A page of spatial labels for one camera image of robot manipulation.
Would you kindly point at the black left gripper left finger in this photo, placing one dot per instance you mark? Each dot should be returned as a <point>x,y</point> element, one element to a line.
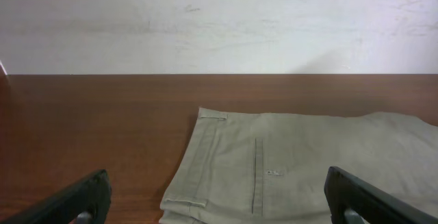
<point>85,201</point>

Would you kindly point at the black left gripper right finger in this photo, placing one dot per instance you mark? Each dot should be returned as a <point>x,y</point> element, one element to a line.
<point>352,200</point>

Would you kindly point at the khaki green shorts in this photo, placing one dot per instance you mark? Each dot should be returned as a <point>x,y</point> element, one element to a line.
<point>271,168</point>

